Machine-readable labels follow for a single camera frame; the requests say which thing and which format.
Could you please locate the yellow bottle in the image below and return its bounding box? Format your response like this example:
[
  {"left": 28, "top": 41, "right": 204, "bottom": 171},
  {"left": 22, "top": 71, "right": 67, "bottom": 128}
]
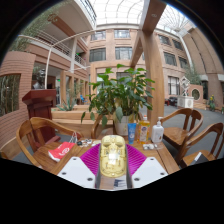
[{"left": 138, "top": 114, "right": 151, "bottom": 145}]

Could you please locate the dark red wooden lectern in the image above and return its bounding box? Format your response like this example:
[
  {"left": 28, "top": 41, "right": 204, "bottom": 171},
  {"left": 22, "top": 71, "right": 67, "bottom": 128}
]
[{"left": 21, "top": 88, "right": 62, "bottom": 153}]

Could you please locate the green potted plant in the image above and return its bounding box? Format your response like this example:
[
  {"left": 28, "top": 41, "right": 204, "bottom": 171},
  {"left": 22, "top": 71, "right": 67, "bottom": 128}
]
[{"left": 80, "top": 63, "right": 156, "bottom": 136}]

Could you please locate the white sculpture on pedestal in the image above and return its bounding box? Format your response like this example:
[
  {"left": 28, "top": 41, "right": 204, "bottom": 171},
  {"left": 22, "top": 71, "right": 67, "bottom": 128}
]
[{"left": 176, "top": 75, "right": 195, "bottom": 109}]

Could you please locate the wooden armchair with black notebook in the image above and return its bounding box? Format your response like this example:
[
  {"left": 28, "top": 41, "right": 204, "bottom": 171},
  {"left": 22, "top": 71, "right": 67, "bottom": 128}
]
[{"left": 175, "top": 121, "right": 224, "bottom": 168}]

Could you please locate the red packet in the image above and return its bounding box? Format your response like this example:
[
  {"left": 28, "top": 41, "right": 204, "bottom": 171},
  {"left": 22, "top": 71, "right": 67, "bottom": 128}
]
[{"left": 48, "top": 141, "right": 76, "bottom": 163}]

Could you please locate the wooden chair behind plant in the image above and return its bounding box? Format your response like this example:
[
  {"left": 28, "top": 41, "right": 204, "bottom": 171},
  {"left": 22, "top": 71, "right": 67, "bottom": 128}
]
[{"left": 90, "top": 113, "right": 116, "bottom": 139}]

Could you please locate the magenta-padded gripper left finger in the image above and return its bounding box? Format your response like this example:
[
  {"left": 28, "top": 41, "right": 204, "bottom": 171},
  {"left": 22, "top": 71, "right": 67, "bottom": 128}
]
[{"left": 57, "top": 143, "right": 102, "bottom": 190}]

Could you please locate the dark bust statue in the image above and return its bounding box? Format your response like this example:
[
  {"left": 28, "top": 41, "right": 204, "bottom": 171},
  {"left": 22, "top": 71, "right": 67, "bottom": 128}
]
[{"left": 32, "top": 68, "right": 47, "bottom": 90}]

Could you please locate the wooden armchair with red packet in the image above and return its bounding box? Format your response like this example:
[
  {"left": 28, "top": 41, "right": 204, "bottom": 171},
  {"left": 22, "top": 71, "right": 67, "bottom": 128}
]
[{"left": 15, "top": 116, "right": 84, "bottom": 168}]

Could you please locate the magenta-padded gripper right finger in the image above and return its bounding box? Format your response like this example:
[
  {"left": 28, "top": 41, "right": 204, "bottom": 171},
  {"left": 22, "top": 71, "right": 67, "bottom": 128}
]
[{"left": 125, "top": 143, "right": 169, "bottom": 190}]

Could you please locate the long wooden planter box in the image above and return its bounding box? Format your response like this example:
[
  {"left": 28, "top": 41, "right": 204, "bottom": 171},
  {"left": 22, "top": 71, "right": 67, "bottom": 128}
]
[{"left": 51, "top": 104, "right": 98, "bottom": 138}]

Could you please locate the empty wooden armchair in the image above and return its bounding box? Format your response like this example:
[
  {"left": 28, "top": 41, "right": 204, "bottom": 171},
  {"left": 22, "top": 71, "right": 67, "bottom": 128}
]
[{"left": 159, "top": 107, "right": 204, "bottom": 151}]

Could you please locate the white pump bottle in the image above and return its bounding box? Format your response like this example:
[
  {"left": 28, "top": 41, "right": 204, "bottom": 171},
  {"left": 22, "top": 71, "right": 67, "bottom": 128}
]
[{"left": 151, "top": 116, "right": 165, "bottom": 144}]

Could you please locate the blue tube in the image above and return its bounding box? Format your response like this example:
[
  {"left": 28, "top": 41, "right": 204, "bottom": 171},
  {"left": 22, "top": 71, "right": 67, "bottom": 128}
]
[{"left": 127, "top": 122, "right": 138, "bottom": 145}]

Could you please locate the yellow flowering plant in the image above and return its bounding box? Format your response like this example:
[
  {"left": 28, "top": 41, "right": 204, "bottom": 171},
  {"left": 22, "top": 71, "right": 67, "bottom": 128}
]
[{"left": 207, "top": 94, "right": 218, "bottom": 112}]

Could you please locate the small white packet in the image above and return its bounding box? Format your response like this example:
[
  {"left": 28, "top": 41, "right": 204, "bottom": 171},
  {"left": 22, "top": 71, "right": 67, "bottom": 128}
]
[{"left": 142, "top": 143, "right": 159, "bottom": 151}]

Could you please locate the bunch of keys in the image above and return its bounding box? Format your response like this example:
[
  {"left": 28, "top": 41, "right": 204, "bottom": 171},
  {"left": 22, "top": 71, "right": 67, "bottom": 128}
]
[{"left": 76, "top": 138, "right": 94, "bottom": 148}]

